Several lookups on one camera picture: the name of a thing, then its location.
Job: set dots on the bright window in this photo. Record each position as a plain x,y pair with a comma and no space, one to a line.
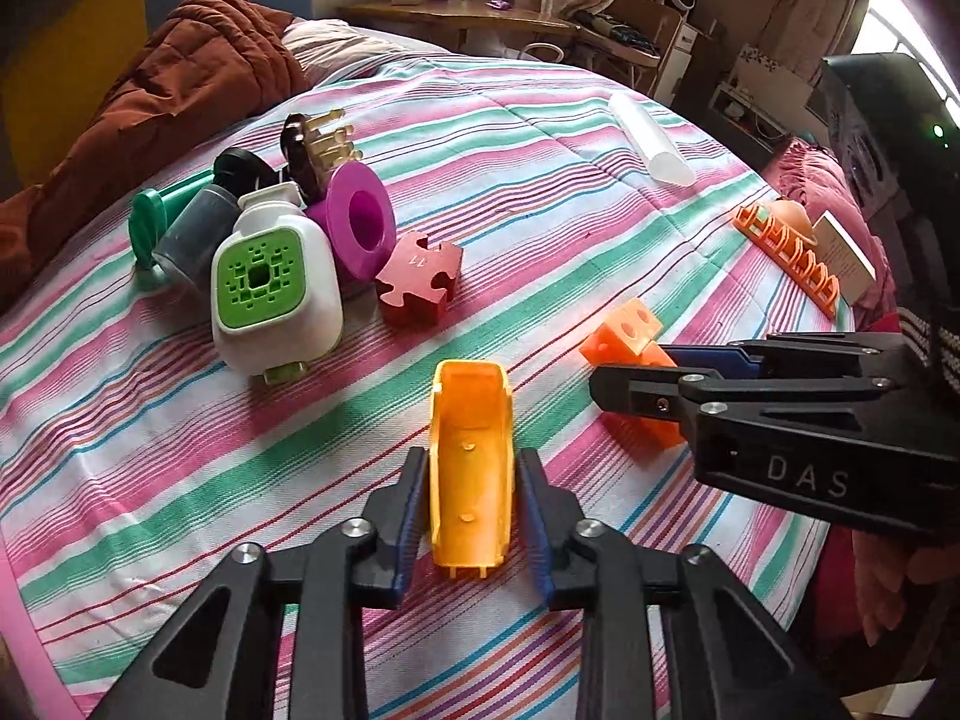
900,37

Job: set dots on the orange plastic rack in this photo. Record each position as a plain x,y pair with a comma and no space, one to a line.
784,247

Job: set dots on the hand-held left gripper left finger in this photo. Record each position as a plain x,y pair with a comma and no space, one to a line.
411,532

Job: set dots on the pale pink pillow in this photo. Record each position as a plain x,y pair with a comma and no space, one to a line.
337,41

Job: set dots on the black plastic disc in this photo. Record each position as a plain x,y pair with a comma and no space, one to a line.
240,165

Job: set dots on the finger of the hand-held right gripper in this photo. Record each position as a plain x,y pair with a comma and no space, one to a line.
720,360
637,390

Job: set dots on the brown cardboard box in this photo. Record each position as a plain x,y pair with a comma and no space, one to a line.
660,22

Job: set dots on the white green plug-in device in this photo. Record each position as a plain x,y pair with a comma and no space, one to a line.
300,315

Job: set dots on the purple flanged plastic cup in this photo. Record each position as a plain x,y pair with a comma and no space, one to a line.
341,232

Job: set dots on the white shelf unit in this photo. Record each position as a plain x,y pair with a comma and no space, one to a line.
757,90

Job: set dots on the white plastic tube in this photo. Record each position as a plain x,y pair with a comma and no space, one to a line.
649,139

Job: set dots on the wooden desk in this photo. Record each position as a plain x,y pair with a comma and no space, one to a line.
450,15

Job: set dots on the grey plastic cylinder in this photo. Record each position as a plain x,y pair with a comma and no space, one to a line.
191,240

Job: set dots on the yellow plastic shell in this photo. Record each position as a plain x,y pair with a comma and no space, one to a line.
469,465

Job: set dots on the brown quilt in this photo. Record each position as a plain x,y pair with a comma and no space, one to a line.
150,90

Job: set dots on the multicolour padded headboard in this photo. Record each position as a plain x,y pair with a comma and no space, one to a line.
75,52

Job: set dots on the peach egg-shaped object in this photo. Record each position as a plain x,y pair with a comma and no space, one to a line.
795,216

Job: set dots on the pink quilted cushion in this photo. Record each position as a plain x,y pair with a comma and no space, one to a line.
810,180

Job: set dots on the white cardboard box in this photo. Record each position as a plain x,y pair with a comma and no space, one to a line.
844,259

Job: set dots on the brown comb with yellow teeth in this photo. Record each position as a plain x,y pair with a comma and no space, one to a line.
300,150

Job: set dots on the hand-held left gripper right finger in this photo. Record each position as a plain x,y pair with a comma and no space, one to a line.
534,532

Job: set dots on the red puzzle block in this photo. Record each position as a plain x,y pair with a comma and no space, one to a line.
416,277

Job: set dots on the orange plastic cube block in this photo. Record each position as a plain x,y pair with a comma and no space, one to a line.
622,337

